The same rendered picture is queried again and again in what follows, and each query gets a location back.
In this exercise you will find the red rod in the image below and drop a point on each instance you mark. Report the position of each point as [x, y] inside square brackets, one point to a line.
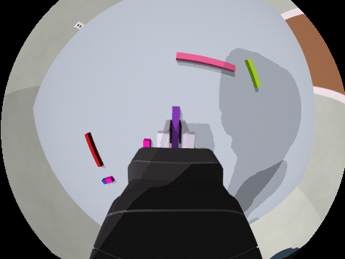
[93, 149]

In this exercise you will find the purple rod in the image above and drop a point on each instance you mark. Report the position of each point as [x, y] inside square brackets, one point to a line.
[175, 126]

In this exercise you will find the pink rod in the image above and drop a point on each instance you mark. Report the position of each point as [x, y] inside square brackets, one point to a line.
[206, 61]

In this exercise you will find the lime green rod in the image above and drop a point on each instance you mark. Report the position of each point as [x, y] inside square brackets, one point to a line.
[253, 73]

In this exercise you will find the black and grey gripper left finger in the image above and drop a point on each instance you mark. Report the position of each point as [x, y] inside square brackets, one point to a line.
[164, 138]

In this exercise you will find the small magenta block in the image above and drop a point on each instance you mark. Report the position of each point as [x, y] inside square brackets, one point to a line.
[109, 179]
[147, 142]

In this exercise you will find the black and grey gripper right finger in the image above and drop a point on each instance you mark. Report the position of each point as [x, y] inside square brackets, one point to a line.
[185, 137]

